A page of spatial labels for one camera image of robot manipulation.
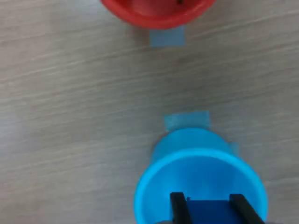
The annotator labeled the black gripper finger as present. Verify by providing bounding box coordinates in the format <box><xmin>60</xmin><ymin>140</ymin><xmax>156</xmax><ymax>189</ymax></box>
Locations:
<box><xmin>228</xmin><ymin>193</ymin><xmax>267</xmax><ymax>224</ymax></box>
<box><xmin>170</xmin><ymin>192</ymin><xmax>193</xmax><ymax>224</ymax></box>

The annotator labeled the blue cube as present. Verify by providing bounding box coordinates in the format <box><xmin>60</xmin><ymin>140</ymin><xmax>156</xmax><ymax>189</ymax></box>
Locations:
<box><xmin>185</xmin><ymin>199</ymin><xmax>237</xmax><ymax>224</ymax></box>

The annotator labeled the blue plastic bin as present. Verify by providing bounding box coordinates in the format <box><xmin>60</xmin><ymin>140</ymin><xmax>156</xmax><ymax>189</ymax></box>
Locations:
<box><xmin>133</xmin><ymin>127</ymin><xmax>268</xmax><ymax>224</ymax></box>

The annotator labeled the red plastic bin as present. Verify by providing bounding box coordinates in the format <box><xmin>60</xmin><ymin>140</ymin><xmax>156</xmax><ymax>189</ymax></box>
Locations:
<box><xmin>100</xmin><ymin>0</ymin><xmax>217</xmax><ymax>30</ymax></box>

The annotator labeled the light blue tape piece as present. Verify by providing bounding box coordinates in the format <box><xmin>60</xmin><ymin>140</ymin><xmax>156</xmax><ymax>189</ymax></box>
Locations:
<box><xmin>163</xmin><ymin>111</ymin><xmax>212</xmax><ymax>132</ymax></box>
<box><xmin>149</xmin><ymin>25</ymin><xmax>186</xmax><ymax>48</ymax></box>

